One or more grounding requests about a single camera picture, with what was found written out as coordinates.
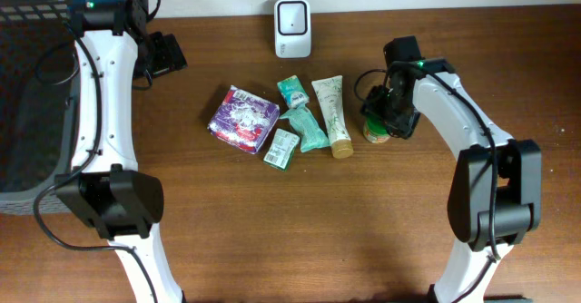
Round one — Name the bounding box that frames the mint green wipes packet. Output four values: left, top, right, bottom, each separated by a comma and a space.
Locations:
280, 104, 330, 152

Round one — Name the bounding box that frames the white barcode scanner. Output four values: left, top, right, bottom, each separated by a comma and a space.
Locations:
274, 0, 312, 59

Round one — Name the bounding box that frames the white leafy cream tube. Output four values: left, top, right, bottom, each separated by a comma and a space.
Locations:
311, 75, 354, 159

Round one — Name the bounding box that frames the purple floral pack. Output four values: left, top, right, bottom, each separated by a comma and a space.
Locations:
207, 85, 281, 154

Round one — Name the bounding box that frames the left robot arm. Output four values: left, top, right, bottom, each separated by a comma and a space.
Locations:
55, 0, 185, 302

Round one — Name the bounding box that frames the green lidded small jar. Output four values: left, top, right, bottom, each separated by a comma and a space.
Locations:
363, 116, 390, 144

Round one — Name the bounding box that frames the green white soap box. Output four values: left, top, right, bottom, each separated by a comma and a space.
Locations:
263, 129, 300, 171

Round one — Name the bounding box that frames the grey plastic mesh basket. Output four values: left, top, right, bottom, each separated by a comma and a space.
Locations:
1, 0, 79, 215

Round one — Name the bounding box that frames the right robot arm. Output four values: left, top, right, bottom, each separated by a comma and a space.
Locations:
360, 35, 542, 302

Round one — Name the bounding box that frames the small teal tissue pack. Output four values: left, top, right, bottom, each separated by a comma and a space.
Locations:
277, 75, 310, 109

